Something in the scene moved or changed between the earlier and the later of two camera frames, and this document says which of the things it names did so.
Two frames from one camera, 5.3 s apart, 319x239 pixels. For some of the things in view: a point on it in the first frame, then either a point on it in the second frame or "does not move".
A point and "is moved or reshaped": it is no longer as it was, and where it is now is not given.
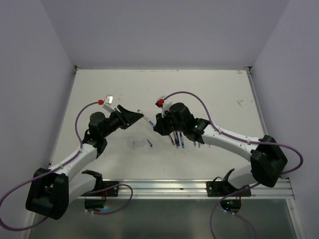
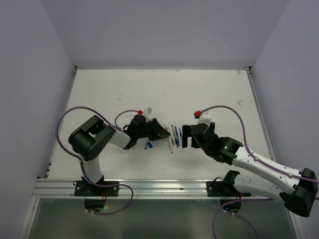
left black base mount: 94,199 does not move
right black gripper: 160,124 to 186,132
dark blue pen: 176,140 does not move
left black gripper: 129,117 to 160,131
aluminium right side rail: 290,198 does not move
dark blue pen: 182,144 does not move
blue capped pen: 149,122 is moved or reshaped
